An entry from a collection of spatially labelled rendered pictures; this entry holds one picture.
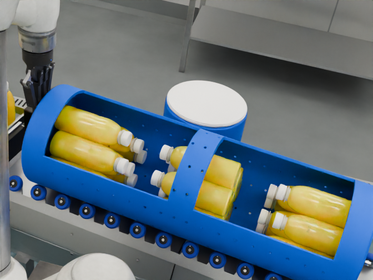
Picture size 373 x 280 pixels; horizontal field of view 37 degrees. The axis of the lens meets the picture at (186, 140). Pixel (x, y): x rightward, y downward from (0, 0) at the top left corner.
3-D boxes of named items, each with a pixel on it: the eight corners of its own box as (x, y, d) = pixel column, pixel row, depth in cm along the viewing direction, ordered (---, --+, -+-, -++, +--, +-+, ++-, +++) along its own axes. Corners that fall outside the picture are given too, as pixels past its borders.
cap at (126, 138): (118, 146, 146) (124, 148, 145) (121, 133, 144) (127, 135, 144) (124, 141, 149) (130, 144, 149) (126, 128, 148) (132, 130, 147)
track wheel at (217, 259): (207, 268, 142) (208, 267, 144) (225, 269, 142) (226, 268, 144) (208, 250, 143) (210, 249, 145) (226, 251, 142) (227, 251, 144)
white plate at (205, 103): (155, 83, 194) (155, 86, 195) (185, 129, 175) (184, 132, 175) (226, 77, 205) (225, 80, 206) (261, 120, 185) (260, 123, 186)
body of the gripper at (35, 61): (33, 35, 141) (34, 67, 147) (14, 48, 135) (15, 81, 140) (60, 43, 140) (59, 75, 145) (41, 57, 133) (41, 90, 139)
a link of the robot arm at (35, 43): (9, 26, 131) (10, 49, 135) (43, 37, 129) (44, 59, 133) (31, 13, 138) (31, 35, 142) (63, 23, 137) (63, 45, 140)
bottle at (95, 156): (46, 155, 145) (111, 179, 141) (54, 130, 144) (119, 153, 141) (58, 154, 152) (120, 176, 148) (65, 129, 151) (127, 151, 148)
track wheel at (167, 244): (154, 248, 145) (155, 247, 147) (170, 249, 145) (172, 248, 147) (155, 230, 146) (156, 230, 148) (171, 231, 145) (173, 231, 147)
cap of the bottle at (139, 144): (137, 135, 153) (144, 137, 152) (137, 144, 156) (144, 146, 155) (131, 145, 150) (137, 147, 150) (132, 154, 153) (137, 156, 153)
